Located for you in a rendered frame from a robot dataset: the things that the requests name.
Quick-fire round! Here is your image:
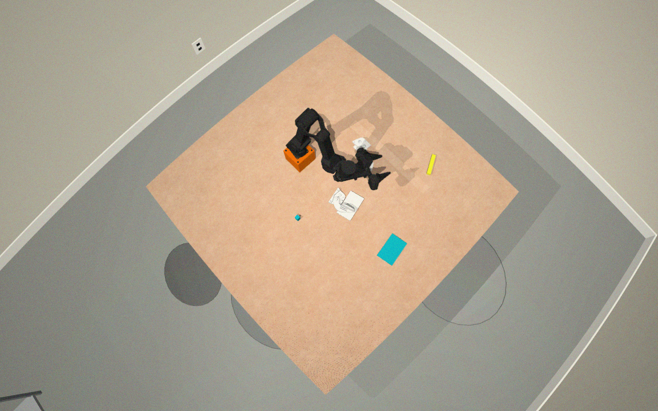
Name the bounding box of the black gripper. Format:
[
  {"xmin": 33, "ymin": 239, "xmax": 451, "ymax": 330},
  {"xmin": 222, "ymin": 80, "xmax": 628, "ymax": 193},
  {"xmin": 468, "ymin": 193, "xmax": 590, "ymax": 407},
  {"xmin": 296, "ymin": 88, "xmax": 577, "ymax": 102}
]
[{"xmin": 353, "ymin": 147, "xmax": 391, "ymax": 190}]

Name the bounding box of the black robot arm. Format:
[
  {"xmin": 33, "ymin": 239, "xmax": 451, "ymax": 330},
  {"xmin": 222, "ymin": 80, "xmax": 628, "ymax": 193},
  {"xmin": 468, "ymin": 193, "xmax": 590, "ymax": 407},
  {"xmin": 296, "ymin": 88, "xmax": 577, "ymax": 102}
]
[{"xmin": 286, "ymin": 107, "xmax": 373, "ymax": 182}]

